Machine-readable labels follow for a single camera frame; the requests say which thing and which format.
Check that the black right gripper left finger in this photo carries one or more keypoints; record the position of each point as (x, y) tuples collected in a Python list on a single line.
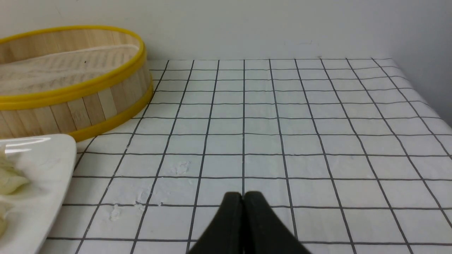
[(222, 236)]

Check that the green dumpling top right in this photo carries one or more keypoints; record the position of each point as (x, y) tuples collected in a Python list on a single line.
[(11, 180)]

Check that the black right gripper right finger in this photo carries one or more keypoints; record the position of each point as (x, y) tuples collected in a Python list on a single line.
[(264, 233)]

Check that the white mesh steamer liner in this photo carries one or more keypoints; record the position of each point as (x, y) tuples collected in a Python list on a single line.
[(60, 70)]

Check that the white rectangular plate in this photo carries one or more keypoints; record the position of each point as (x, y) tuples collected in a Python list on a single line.
[(48, 163)]

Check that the bamboo steamer basket yellow rim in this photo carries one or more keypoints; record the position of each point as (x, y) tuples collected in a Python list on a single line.
[(86, 109)]

